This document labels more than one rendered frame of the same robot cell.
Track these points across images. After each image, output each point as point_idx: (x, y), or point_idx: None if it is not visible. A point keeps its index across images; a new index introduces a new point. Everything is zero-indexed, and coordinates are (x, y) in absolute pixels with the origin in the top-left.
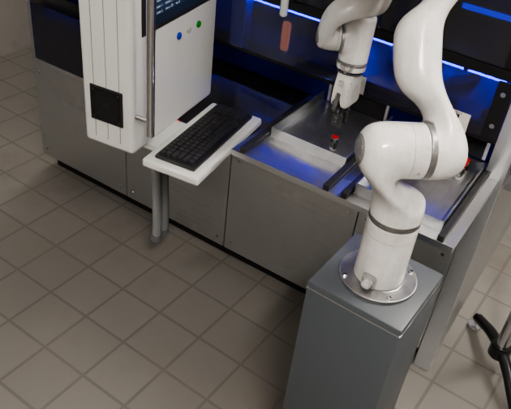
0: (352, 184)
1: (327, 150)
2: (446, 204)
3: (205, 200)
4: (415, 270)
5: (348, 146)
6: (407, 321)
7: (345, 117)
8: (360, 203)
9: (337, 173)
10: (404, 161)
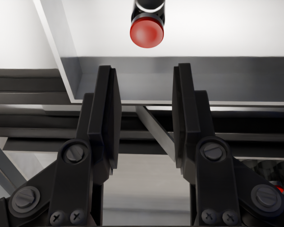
0: (11, 133)
1: (48, 38)
2: (135, 205)
3: None
4: None
5: (214, 33)
6: None
7: (174, 136)
8: (4, 141)
9: (5, 95)
10: None
